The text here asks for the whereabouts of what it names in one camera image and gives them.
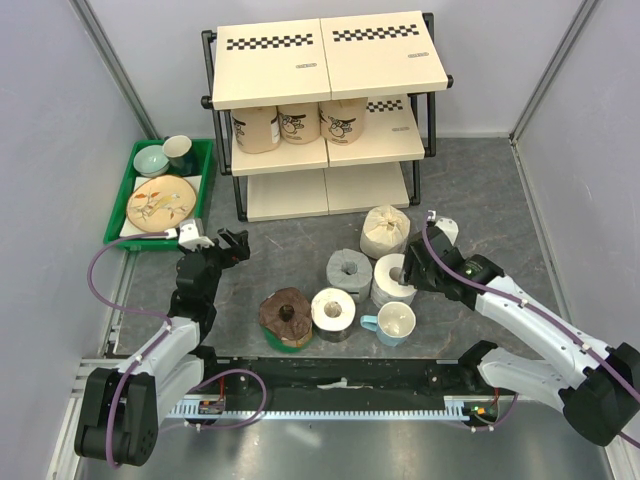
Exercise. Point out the green plastic tray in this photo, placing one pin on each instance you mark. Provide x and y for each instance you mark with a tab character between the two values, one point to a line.
203	183

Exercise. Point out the white paper roll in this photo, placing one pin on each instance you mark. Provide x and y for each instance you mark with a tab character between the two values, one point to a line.
385	286
333	312

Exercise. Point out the white paper roll front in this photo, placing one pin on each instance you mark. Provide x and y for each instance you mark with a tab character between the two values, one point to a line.
333	312

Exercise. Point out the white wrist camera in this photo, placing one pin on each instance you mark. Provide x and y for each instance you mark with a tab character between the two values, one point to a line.
192	235
446	225

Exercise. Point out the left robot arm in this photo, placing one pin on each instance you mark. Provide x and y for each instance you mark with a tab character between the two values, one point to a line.
123	406

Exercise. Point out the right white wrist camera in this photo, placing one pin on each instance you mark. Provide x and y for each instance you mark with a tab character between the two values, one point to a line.
446	225

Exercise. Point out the light blue white mug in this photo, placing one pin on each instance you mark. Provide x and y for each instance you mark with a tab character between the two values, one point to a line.
393	324

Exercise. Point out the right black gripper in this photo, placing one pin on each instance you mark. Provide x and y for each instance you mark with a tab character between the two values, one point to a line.
411	275

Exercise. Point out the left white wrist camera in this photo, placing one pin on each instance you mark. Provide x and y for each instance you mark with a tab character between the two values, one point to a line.
192	235

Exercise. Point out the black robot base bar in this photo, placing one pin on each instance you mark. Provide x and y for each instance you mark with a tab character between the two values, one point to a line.
297	384

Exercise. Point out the dark brown wrapped roll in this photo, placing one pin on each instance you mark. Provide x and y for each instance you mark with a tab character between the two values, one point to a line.
286	321

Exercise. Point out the black frame beige shelf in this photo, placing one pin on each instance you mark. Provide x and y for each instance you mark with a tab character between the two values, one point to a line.
388	58

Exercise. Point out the grey wrapped paper roll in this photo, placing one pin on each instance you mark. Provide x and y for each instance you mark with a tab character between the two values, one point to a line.
350	271

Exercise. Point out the cream wrapped tied roll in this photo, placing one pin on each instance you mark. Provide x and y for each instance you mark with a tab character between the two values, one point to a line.
385	231

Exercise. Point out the tan roll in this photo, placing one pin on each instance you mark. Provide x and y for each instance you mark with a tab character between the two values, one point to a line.
256	129
299	123
342	121

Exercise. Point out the pale celadon bowl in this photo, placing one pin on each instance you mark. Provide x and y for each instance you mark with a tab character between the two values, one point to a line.
151	161

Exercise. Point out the dark green white cup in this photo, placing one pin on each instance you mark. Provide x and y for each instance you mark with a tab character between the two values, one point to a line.
181	155

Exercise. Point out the round painted bird plate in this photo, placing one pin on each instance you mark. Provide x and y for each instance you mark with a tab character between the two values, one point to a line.
160	204

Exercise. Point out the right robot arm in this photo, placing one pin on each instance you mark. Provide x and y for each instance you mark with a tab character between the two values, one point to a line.
593	385

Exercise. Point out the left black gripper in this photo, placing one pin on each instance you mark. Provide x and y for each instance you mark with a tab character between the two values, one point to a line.
239	250

